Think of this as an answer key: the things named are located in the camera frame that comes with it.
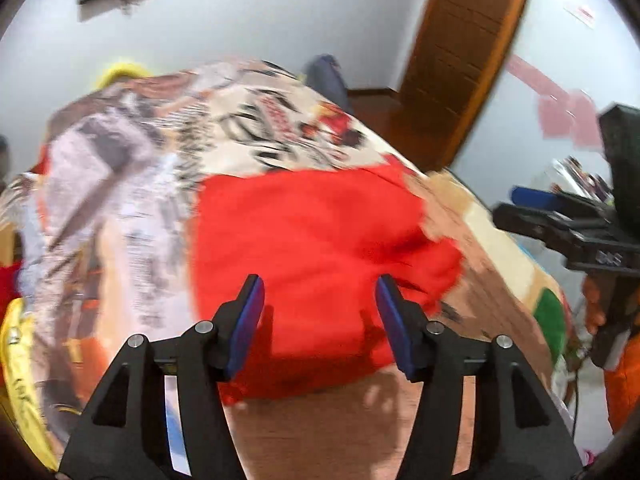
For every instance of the dark blue bag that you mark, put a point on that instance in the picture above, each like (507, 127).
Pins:
(323, 74)

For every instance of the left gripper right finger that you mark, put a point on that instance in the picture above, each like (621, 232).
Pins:
(518, 432)

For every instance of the red jacket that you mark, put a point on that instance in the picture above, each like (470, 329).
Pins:
(319, 240)

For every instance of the yellow curved pillow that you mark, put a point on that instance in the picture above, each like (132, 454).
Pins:
(120, 70)

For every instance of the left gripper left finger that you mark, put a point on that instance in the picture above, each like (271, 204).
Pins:
(123, 431)

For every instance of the person right hand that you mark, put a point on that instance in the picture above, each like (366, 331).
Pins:
(595, 317)

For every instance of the yellow cloth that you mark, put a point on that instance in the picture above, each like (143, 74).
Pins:
(17, 336)

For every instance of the wooden door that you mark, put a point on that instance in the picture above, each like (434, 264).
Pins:
(459, 50)

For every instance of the printed bed cover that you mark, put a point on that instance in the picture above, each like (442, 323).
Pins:
(126, 164)

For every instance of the beige fleece blanket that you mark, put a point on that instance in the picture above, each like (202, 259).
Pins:
(502, 289)

